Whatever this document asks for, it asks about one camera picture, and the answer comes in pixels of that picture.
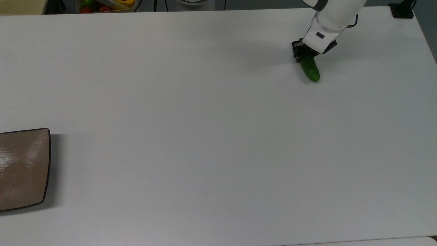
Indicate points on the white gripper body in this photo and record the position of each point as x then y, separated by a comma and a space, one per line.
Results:
322, 37

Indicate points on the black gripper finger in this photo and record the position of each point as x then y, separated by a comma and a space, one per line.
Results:
295, 51
314, 52

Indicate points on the green cucumber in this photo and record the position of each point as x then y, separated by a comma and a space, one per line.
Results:
310, 68

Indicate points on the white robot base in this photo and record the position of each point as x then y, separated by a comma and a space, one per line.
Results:
195, 2

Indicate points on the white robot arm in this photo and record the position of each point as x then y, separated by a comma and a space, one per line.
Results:
341, 10

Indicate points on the square brown ceramic plate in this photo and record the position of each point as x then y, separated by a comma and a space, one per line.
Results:
22, 169

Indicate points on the black table clamp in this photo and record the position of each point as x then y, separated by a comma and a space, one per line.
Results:
402, 9

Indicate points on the box of toy vegetables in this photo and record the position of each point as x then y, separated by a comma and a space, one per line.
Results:
106, 5

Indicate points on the light wooden desk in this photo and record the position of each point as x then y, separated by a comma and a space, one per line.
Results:
20, 7

